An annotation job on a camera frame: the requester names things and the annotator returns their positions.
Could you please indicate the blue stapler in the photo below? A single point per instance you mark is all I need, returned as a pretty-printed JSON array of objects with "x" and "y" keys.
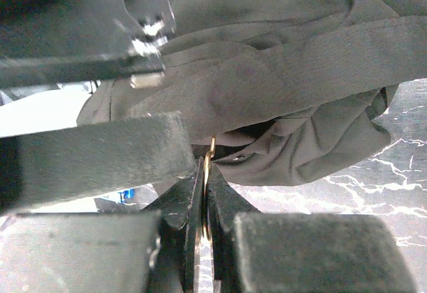
[{"x": 126, "y": 195}]

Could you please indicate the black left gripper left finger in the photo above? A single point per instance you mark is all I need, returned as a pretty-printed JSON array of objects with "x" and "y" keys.
[{"x": 155, "y": 249}]

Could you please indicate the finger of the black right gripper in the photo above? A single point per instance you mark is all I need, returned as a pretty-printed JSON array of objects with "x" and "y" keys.
[{"x": 59, "y": 166}]

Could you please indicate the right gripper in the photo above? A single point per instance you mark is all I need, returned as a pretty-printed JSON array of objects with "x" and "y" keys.
[{"x": 78, "y": 37}]

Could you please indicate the yellow clothes hanger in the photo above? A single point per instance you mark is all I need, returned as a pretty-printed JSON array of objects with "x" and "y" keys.
[{"x": 206, "y": 232}]

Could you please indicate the black shirt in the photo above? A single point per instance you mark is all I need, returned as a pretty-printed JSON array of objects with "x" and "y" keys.
[{"x": 290, "y": 88}]

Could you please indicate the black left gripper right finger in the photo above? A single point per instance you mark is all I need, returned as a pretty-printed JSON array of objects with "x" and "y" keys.
[{"x": 260, "y": 252}]

